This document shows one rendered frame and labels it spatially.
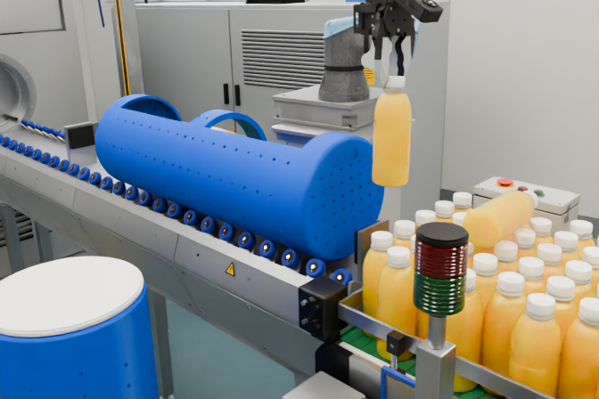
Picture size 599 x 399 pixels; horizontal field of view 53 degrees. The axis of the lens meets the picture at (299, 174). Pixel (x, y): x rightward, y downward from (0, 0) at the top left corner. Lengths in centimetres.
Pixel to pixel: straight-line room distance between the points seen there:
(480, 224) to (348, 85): 76
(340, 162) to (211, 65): 240
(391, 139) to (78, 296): 62
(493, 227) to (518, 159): 303
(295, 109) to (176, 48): 211
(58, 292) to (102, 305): 11
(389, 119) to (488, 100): 299
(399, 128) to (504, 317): 37
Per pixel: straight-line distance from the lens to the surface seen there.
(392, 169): 113
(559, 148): 400
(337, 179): 128
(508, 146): 409
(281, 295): 139
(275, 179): 128
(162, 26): 390
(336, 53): 172
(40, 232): 312
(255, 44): 336
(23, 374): 111
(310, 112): 176
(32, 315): 111
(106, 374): 111
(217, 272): 155
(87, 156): 235
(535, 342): 96
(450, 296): 75
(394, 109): 111
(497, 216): 108
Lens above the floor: 155
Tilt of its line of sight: 18 degrees down
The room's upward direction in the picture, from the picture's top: 1 degrees counter-clockwise
